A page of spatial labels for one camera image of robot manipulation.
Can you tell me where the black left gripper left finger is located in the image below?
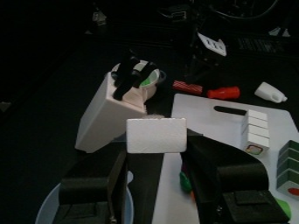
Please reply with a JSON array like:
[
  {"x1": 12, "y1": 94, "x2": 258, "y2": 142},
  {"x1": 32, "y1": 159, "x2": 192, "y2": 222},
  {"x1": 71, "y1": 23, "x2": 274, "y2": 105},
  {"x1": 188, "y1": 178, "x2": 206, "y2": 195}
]
[{"x1": 51, "y1": 142, "x2": 128, "y2": 224}]

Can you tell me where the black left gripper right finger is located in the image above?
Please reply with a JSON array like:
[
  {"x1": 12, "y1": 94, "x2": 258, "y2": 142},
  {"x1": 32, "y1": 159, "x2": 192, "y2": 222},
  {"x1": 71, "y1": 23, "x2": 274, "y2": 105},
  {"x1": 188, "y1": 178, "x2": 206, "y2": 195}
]
[{"x1": 180, "y1": 128, "x2": 292, "y2": 224}]

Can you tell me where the red white-striped toy piece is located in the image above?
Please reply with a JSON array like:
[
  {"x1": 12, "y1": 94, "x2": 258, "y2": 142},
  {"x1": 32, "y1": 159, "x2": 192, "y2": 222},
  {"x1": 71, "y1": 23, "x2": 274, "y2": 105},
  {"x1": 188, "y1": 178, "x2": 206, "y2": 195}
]
[{"x1": 172, "y1": 80, "x2": 204, "y2": 95}]

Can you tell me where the light blue bowl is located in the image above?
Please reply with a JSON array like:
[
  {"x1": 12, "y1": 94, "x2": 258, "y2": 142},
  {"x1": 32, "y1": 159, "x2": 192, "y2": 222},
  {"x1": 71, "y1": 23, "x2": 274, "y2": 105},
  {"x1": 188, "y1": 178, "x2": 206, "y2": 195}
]
[{"x1": 35, "y1": 171, "x2": 136, "y2": 224}]

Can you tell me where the green and orange toy vegetable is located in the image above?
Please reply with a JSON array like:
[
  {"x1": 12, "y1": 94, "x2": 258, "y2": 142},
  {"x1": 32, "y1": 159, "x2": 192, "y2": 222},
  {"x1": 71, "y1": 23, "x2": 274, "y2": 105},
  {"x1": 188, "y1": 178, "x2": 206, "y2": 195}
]
[{"x1": 178, "y1": 171, "x2": 196, "y2": 203}]

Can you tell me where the green sushi roll toy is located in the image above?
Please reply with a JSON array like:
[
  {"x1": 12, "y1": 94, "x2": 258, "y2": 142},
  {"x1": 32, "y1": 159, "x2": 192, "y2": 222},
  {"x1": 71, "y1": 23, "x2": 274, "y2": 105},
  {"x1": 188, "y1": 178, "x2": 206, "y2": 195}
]
[{"x1": 275, "y1": 139, "x2": 299, "y2": 200}]

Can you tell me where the light green toy piece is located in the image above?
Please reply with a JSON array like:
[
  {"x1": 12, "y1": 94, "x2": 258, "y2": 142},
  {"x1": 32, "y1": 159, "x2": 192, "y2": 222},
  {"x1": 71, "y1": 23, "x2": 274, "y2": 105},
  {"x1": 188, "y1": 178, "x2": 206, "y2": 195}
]
[{"x1": 275, "y1": 198, "x2": 294, "y2": 221}]

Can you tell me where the white sushi roll toy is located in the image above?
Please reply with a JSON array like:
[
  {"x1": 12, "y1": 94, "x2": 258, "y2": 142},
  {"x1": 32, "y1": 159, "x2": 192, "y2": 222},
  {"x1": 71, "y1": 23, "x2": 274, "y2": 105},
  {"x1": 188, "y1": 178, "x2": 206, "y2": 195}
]
[{"x1": 240, "y1": 108, "x2": 271, "y2": 156}]

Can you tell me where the white cutting board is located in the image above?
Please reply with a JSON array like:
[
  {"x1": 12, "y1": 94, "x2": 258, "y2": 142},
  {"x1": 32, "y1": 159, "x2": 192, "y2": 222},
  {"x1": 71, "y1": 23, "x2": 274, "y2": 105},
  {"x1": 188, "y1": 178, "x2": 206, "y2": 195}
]
[{"x1": 151, "y1": 93, "x2": 299, "y2": 224}]

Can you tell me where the red toy bottle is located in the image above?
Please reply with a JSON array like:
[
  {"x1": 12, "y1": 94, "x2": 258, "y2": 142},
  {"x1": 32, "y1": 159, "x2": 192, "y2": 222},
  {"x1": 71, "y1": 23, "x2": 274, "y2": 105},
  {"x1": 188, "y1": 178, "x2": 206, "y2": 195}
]
[{"x1": 206, "y1": 86, "x2": 242, "y2": 101}]

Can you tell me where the white toy bottle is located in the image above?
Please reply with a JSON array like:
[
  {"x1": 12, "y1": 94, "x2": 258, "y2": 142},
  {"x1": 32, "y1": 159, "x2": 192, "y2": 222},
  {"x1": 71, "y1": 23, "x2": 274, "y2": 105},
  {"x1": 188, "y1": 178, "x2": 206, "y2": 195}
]
[{"x1": 254, "y1": 81, "x2": 288, "y2": 104}]

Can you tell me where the grey pot with white inside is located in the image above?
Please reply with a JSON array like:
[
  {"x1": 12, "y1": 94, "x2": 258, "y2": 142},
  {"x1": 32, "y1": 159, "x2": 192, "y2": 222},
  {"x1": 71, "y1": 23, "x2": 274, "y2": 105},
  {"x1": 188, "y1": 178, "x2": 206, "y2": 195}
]
[{"x1": 110, "y1": 59, "x2": 168, "y2": 103}]

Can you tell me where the green pea pod toy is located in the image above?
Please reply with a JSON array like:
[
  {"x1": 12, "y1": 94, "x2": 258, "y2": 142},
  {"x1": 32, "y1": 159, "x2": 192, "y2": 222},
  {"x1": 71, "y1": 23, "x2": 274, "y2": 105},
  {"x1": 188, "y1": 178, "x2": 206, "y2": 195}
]
[{"x1": 139, "y1": 69, "x2": 162, "y2": 88}]

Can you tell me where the black knife handle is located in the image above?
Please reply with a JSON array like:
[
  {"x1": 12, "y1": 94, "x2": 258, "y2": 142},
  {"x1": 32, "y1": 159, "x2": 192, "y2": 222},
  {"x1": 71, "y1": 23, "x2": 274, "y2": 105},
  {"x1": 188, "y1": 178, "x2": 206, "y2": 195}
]
[
  {"x1": 112, "y1": 56, "x2": 143, "y2": 101},
  {"x1": 132, "y1": 62, "x2": 158, "y2": 89}
]

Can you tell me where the black cable loop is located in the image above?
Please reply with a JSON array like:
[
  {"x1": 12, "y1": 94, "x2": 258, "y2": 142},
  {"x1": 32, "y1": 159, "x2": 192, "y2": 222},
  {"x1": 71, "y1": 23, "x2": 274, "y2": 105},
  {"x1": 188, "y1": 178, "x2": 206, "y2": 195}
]
[{"x1": 208, "y1": 0, "x2": 280, "y2": 20}]

